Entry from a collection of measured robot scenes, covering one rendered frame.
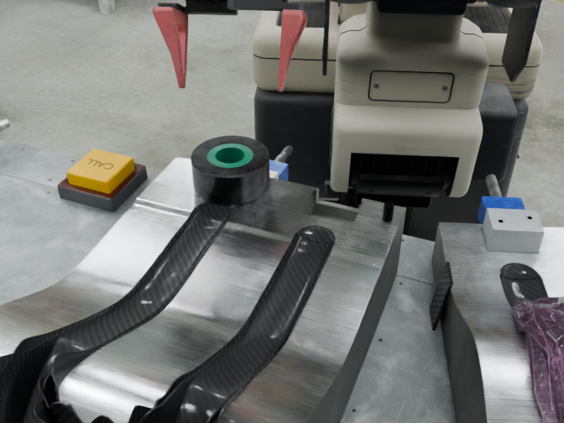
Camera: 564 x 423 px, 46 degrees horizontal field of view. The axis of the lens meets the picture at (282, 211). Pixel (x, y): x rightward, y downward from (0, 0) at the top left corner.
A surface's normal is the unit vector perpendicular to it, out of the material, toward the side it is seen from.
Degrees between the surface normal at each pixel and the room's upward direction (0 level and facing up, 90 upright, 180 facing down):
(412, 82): 98
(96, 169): 0
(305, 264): 4
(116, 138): 0
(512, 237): 90
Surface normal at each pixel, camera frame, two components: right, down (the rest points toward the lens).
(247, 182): 0.43, 0.55
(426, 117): -0.01, -0.70
